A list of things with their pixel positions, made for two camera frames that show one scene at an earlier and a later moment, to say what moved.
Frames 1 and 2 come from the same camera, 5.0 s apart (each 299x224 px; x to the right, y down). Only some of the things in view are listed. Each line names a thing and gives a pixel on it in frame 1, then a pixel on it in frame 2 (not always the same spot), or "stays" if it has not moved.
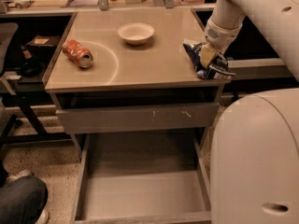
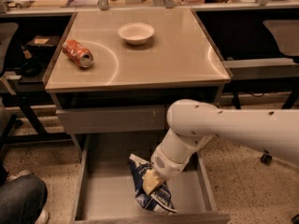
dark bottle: (30, 66) stays
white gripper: (221, 35) -> (165, 168)
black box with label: (44, 46) stays
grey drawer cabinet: (128, 72) stays
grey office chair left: (8, 32) stays
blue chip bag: (219, 66) -> (160, 200)
